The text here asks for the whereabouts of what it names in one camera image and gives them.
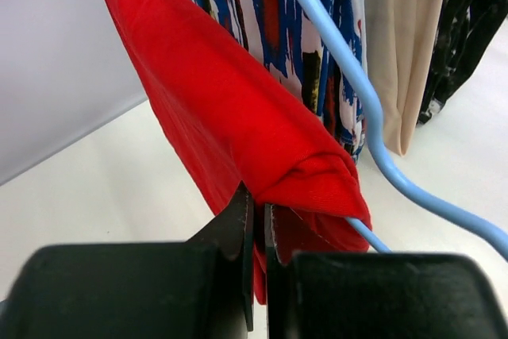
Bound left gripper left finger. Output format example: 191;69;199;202
1;185;254;338

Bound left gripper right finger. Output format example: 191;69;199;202
264;205;507;338

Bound red trousers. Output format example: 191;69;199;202
90;0;373;306

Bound blue patterned trousers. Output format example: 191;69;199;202
192;0;368;160

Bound beige trousers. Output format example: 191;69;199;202
364;0;443;156

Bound black white patterned trousers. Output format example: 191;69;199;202
418;0;507;125

